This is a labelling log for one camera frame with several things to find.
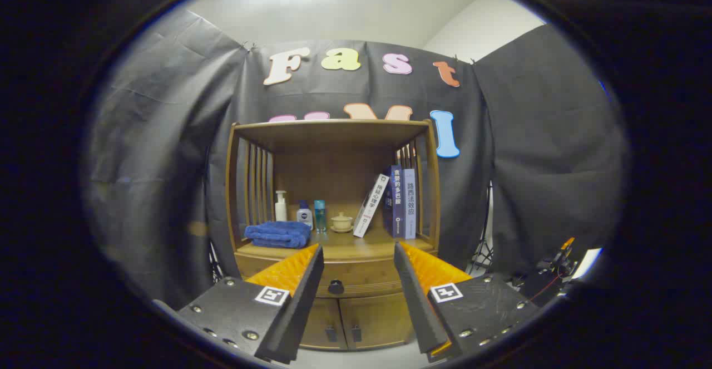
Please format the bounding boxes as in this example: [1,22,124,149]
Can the black backdrop cloth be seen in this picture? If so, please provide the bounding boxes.
[83,7,632,308]

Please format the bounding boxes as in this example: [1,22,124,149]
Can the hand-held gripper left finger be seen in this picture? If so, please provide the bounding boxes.
[177,243,325,365]

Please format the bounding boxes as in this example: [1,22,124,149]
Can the pale purple book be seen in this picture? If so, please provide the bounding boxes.
[403,168,417,240]

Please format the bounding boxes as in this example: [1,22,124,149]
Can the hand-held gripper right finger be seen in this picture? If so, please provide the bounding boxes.
[394,241,540,363]

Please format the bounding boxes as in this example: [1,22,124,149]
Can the blue folded towel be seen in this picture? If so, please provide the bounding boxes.
[244,221,312,249]

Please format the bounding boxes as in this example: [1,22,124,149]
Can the white book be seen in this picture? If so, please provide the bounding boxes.
[353,174,390,238]

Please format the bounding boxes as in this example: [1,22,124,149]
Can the wooden countertop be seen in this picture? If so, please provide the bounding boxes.
[236,227,434,261]

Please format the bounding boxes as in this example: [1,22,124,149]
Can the black and orange device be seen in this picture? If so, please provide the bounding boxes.
[537,237,576,281]

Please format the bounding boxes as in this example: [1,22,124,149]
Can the wooden cabinet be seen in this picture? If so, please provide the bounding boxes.
[225,119,443,352]

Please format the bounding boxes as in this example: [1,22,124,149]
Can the wooden drawer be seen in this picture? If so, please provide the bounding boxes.
[235,249,437,298]

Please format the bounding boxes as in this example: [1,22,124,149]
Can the black tripod stand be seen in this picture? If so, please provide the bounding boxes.
[207,241,223,283]
[467,183,495,275]

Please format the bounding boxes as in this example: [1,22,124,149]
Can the wooden cabinet door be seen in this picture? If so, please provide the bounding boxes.
[300,297,348,351]
[339,294,415,350]

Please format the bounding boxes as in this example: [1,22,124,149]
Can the dark blue book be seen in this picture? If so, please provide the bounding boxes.
[383,164,406,239]

